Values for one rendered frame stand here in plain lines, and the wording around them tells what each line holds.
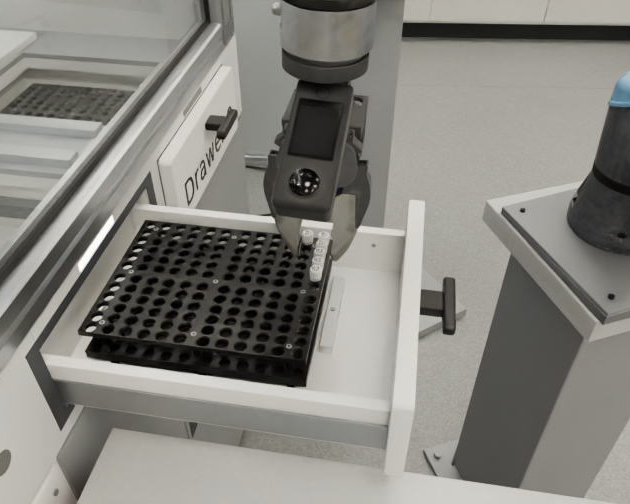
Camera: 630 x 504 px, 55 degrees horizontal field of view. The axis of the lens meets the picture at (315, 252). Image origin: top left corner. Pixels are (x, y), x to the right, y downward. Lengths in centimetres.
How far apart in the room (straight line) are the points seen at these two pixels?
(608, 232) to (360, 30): 55
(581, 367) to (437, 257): 111
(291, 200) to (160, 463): 34
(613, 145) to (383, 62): 74
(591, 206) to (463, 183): 153
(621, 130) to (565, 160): 183
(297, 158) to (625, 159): 52
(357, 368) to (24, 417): 31
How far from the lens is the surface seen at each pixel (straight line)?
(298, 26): 48
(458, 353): 179
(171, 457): 69
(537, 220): 98
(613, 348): 104
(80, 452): 72
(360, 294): 72
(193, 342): 59
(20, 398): 59
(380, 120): 157
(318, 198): 46
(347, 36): 48
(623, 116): 87
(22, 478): 63
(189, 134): 85
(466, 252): 211
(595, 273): 90
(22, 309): 58
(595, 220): 94
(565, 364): 102
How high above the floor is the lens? 134
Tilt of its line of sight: 41 degrees down
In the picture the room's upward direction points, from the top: straight up
